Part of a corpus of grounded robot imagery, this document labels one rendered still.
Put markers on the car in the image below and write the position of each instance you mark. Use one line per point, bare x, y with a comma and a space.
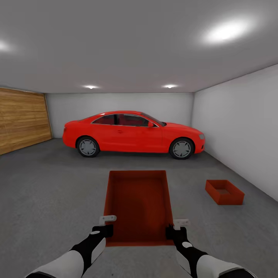
132, 131

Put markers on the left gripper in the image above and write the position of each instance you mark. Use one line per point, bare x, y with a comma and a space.
107, 228

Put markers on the storage box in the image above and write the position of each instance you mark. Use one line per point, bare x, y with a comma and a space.
141, 202
233, 195

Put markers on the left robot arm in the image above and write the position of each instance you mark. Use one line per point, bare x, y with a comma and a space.
75, 262

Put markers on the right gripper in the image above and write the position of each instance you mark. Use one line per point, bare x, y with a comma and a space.
171, 233

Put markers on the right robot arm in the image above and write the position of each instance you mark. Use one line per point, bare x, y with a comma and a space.
197, 263

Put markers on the garage door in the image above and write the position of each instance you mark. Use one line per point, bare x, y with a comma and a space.
23, 119

